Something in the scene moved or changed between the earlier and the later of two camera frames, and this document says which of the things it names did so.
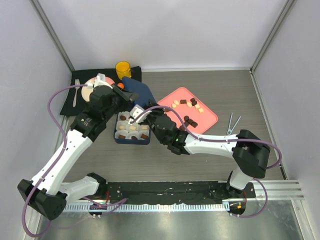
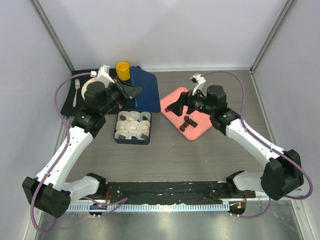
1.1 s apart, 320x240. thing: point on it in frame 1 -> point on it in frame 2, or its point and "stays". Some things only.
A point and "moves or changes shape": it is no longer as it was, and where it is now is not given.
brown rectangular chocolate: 144,136 stays
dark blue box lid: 144,93 moves or changes shape
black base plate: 158,192 stays
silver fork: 77,82 stays
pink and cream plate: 86,92 stays
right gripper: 155,111 -> 186,98
